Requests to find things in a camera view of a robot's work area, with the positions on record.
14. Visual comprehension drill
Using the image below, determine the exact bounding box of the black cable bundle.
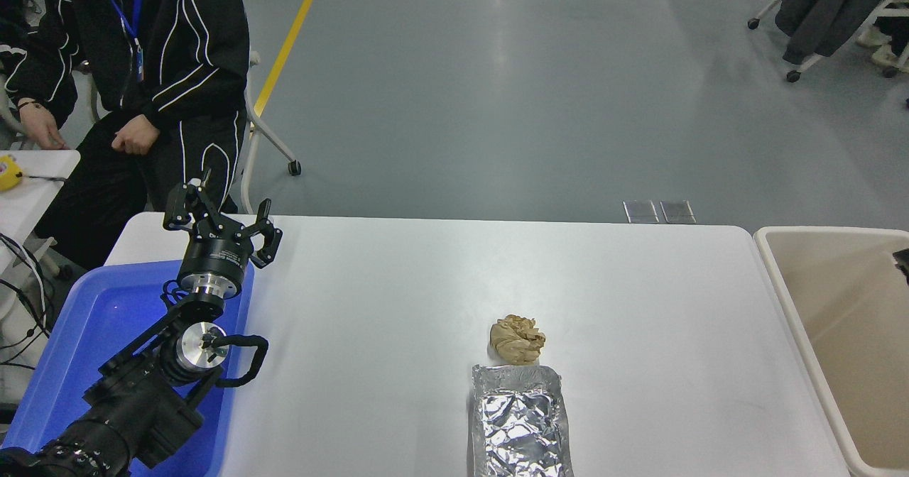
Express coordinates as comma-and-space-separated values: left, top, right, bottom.
0, 232, 58, 371

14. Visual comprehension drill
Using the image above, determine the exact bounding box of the blue plastic tray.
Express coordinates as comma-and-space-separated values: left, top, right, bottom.
0, 258, 256, 477

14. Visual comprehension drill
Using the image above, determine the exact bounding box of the large pale bin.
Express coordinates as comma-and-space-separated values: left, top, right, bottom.
753, 226, 909, 477

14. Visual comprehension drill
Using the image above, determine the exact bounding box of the white side table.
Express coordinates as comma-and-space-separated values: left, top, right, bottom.
0, 150, 81, 272

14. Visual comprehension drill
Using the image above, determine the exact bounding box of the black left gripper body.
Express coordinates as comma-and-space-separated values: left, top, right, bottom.
178, 233, 254, 287

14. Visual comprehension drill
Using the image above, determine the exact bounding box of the white rolling chair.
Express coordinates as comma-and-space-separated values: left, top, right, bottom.
747, 0, 909, 82

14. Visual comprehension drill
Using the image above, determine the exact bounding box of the silver foil tray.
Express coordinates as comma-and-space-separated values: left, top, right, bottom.
467, 363, 575, 477

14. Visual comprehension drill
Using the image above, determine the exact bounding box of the yellow handheld device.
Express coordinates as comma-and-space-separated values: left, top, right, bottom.
0, 154, 26, 190

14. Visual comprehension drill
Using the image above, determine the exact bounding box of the person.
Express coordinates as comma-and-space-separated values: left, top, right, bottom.
857, 0, 909, 73
0, 0, 251, 268

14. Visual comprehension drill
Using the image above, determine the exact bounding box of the dark grey coat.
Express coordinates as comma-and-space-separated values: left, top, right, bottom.
749, 0, 900, 65

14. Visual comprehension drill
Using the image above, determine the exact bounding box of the grey office chair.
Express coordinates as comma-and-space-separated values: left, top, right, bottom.
239, 51, 303, 215

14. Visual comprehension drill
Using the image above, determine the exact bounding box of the blue lanyard with badge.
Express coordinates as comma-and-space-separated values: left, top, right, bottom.
92, 0, 146, 84

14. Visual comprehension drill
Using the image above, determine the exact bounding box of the person's left hand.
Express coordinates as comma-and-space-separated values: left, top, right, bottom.
111, 117, 161, 156

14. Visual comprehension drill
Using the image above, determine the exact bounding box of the crumpled tan paper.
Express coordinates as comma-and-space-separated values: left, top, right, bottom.
489, 314, 548, 366

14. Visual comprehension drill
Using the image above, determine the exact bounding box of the person's right hand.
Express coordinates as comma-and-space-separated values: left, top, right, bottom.
19, 101, 69, 150

